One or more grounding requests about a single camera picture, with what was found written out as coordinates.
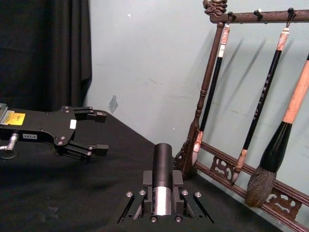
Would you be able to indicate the thin black brush white label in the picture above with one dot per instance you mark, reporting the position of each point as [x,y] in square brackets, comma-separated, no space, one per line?
[212,91]

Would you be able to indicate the black and silver cylinder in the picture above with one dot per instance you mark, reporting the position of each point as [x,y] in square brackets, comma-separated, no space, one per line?
[162,174]

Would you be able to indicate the black curtain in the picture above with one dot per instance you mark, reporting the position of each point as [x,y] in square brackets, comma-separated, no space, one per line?
[36,48]

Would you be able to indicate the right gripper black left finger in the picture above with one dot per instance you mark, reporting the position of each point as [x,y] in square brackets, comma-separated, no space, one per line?
[147,178]

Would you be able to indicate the dark carved wooden brush rack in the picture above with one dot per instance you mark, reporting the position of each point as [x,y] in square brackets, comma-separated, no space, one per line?
[210,72]

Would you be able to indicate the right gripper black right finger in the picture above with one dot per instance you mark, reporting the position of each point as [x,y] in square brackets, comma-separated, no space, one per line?
[177,178]

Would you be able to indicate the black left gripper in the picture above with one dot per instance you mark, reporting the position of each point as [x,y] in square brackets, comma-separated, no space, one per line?
[46,128]

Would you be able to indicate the black table cloth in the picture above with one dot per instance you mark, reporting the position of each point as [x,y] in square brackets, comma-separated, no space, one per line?
[60,193]

